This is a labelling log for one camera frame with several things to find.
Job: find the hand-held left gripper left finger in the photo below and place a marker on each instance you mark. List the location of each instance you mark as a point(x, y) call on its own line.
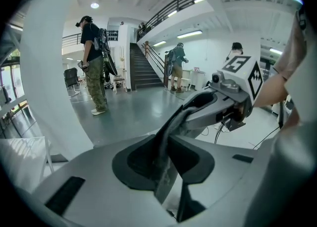
point(99, 171)

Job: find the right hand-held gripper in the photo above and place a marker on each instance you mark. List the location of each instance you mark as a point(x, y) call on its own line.
point(244, 82)

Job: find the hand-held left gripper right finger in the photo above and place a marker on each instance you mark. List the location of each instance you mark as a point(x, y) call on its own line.
point(223, 166)

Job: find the person's right forearm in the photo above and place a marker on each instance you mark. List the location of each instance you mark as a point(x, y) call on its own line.
point(272, 89)

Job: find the white desk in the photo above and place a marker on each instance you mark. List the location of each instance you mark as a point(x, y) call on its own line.
point(198, 78)

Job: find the dark staircase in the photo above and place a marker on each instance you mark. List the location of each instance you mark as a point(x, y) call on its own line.
point(143, 72)

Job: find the fluorescent tube light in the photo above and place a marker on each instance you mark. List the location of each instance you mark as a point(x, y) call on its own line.
point(189, 34)
point(276, 51)
point(159, 43)
point(200, 0)

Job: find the black office chair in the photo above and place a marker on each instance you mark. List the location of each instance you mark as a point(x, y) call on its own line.
point(70, 77)

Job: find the person's brown printed shirt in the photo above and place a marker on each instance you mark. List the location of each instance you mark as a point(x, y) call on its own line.
point(292, 45)

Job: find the black mezzanine railing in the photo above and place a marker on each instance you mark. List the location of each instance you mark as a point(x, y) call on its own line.
point(178, 4)

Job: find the white square pillar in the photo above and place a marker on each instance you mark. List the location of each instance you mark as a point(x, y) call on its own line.
point(44, 72)

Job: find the round ceiling lamp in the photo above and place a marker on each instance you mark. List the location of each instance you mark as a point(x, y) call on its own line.
point(94, 5)

